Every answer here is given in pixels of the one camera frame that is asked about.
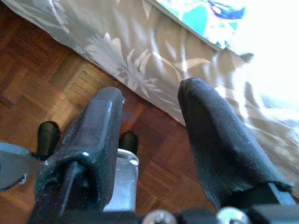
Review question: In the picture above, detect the grey floral bedspread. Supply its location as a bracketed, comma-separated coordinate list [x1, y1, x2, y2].
[0, 0, 299, 199]

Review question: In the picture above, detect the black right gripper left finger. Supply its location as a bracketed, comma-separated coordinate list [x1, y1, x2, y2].
[35, 86, 124, 215]

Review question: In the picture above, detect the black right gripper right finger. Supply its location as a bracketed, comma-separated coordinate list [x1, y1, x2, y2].
[177, 78, 295, 210]

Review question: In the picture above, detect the colourful comic magazine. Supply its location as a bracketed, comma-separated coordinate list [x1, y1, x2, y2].
[149, 0, 253, 52]

